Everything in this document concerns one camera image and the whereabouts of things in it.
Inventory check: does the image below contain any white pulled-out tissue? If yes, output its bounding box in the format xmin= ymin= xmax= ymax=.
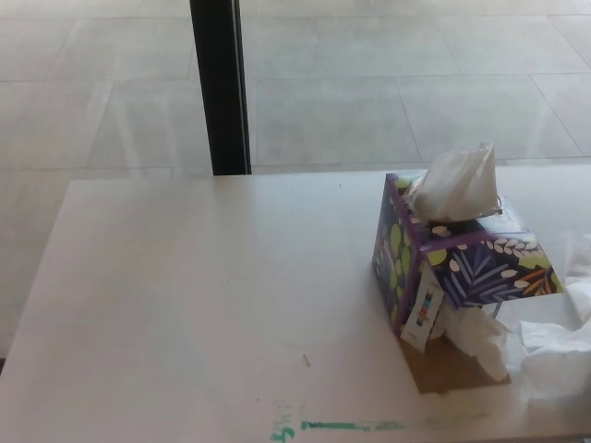
xmin=518 ymin=271 xmax=591 ymax=401

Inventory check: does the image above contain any white pop-up tissue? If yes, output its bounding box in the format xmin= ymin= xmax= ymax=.
xmin=409 ymin=140 xmax=503 ymax=222

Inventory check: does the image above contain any purple leaf-patterned tissue box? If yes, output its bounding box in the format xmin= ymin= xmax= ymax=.
xmin=371 ymin=171 xmax=566 ymax=395

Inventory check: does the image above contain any crumpled white tissue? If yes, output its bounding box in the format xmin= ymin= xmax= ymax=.
xmin=435 ymin=305 xmax=514 ymax=382

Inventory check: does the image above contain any black window frame post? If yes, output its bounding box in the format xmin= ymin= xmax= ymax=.
xmin=189 ymin=0 xmax=253 ymax=176

